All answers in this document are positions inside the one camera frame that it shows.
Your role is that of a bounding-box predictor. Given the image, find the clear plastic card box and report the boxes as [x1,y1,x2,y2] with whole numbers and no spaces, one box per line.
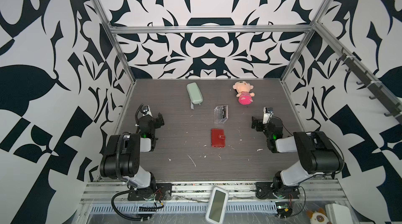
[214,105,228,124]

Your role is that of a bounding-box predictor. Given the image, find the red card holder wallet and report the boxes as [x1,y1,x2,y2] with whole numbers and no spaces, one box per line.
[211,128,226,148]

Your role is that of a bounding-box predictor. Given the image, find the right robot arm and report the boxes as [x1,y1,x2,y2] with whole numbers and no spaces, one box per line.
[251,116,344,199]

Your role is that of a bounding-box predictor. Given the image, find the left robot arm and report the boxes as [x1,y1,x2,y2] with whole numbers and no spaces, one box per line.
[99,113,164,192]

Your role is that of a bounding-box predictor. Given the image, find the pink plush doll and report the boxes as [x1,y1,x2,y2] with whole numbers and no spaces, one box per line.
[232,81,255,105]

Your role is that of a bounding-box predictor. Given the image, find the mint green glasses case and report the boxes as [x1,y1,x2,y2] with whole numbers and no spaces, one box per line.
[186,82,203,105]

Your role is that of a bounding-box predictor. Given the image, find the small green circuit board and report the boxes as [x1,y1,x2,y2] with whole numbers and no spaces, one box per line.
[275,202,293,219]

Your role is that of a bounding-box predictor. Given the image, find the white brown plush toy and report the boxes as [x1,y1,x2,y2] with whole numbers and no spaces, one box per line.
[306,208,332,224]

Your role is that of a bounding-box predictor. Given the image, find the white timer display device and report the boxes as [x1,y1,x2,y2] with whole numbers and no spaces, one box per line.
[205,187,229,224]

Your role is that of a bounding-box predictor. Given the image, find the white box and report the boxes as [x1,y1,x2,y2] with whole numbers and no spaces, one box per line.
[325,203,353,224]

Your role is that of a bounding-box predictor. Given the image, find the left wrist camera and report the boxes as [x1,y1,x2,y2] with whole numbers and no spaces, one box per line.
[140,105,152,117]

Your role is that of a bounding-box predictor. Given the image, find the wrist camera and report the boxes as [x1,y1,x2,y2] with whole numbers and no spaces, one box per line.
[140,105,152,117]
[263,107,273,124]

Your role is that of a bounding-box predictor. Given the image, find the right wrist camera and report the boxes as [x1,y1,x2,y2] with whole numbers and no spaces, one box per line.
[263,107,273,124]

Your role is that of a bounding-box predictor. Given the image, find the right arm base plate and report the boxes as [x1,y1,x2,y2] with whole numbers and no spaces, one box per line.
[255,182,300,200]

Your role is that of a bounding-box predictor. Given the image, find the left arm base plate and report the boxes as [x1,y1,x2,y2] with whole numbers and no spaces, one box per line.
[128,183,173,202]

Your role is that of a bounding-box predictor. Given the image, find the black coat hook rail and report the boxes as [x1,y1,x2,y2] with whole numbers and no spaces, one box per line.
[337,47,402,125]

